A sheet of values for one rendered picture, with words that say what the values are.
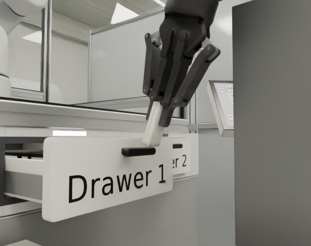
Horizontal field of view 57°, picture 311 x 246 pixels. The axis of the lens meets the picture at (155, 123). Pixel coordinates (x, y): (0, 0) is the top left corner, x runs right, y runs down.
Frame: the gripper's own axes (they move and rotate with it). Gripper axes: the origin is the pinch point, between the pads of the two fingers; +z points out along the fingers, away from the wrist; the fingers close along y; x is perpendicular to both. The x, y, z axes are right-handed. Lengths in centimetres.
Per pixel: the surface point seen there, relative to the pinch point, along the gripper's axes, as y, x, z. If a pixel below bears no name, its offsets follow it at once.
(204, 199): -50, 156, 70
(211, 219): -40, 156, 81
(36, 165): -9.6, -12.9, 10.1
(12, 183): -14.3, -13.2, 15.2
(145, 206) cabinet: -13.1, 24.2, 26.7
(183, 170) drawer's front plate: -14.3, 41.0, 18.6
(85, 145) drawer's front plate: -4.7, -9.0, 5.1
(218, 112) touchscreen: -24, 74, 0
